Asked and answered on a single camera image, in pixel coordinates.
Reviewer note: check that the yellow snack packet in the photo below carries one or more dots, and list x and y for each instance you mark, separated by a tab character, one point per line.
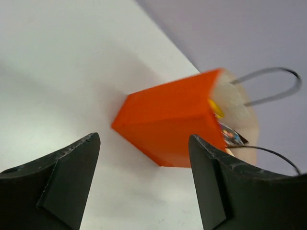
216	110

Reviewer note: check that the orange paper bag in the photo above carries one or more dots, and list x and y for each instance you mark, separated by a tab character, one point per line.
159	120

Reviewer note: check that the brown snack bar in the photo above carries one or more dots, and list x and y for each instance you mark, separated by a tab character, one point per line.
231	137

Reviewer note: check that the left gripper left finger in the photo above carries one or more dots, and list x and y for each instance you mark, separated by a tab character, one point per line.
51	192

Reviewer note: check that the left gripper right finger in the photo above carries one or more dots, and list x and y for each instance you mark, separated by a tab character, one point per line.
235	195

